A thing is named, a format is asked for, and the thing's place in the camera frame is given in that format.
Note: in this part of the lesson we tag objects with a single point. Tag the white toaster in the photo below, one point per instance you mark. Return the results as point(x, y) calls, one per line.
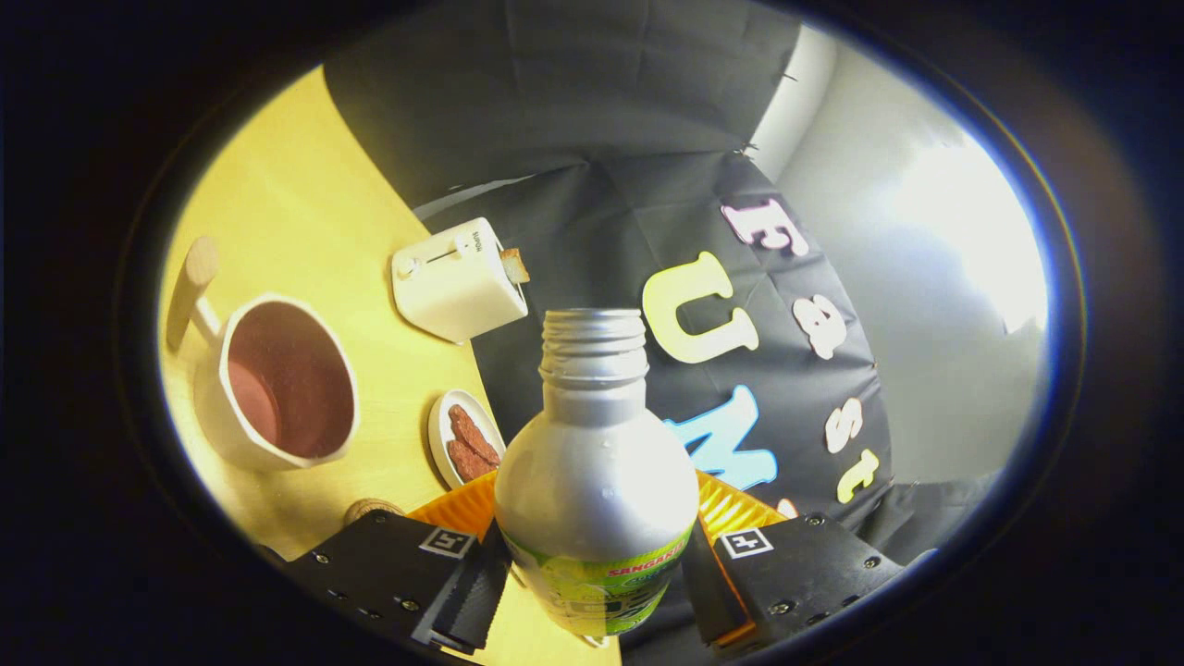
point(453, 296)

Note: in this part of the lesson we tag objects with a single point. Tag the round cork coaster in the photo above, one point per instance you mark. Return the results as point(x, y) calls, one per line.
point(370, 509)

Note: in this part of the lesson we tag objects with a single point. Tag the red meat slices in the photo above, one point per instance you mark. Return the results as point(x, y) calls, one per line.
point(472, 444)

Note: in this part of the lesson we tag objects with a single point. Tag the wooden table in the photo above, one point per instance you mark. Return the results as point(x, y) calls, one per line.
point(296, 185)

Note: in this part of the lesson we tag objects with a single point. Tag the silver juice bottle green label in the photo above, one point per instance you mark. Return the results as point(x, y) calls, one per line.
point(597, 481)

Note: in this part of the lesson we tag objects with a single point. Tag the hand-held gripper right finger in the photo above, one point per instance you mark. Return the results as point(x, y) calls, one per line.
point(814, 569)

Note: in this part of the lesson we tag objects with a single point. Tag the small white plate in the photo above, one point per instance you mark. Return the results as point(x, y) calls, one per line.
point(439, 435)

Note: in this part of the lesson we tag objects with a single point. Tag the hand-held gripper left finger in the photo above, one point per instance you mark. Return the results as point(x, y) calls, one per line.
point(388, 560)

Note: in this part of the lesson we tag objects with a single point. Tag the toast slice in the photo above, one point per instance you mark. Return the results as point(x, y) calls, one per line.
point(515, 266)

